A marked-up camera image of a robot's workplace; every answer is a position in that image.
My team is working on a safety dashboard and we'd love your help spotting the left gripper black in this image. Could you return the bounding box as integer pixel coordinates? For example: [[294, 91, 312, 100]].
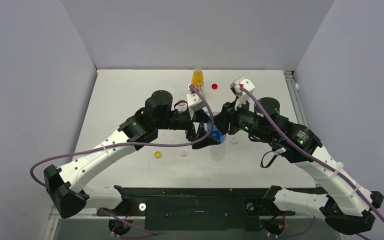
[[156, 106, 218, 148]]

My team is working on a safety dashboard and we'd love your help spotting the clear bottle blue label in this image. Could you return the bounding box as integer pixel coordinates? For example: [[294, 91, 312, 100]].
[[209, 125, 226, 162]]

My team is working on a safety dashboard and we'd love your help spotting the aluminium frame rail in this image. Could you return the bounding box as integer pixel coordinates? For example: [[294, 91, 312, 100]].
[[284, 70, 319, 157]]

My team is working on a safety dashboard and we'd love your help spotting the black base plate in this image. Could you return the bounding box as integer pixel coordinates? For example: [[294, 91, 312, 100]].
[[97, 186, 297, 231]]

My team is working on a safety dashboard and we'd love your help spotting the clear white bottle cap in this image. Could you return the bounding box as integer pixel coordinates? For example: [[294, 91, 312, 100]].
[[230, 136, 239, 145]]

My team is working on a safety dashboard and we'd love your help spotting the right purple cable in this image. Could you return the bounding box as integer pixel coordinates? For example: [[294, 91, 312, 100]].
[[238, 86, 384, 240]]

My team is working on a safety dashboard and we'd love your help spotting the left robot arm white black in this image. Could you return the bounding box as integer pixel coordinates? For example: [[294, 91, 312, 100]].
[[43, 88, 217, 219]]

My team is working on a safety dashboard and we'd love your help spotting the yellow juice bottle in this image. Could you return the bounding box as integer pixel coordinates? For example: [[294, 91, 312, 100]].
[[191, 66, 204, 93]]

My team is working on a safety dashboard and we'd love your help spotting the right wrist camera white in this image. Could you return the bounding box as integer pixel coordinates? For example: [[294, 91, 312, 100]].
[[229, 77, 256, 110]]

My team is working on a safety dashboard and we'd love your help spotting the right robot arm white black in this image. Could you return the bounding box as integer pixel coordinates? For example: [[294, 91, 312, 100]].
[[214, 97, 384, 235]]

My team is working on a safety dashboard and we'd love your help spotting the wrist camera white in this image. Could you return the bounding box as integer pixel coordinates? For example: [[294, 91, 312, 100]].
[[229, 77, 256, 110], [186, 84, 206, 112]]

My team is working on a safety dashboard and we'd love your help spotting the yellow bottle cap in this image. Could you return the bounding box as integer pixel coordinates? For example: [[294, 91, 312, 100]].
[[154, 151, 162, 159]]

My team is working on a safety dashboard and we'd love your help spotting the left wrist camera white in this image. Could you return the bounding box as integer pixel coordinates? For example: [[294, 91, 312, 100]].
[[186, 84, 206, 112]]

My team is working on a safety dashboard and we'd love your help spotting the clear bottle red label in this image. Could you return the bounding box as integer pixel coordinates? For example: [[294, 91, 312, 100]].
[[176, 99, 187, 107]]

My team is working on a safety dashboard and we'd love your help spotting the red bottle cap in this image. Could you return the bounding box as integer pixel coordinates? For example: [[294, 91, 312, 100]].
[[211, 83, 218, 90]]

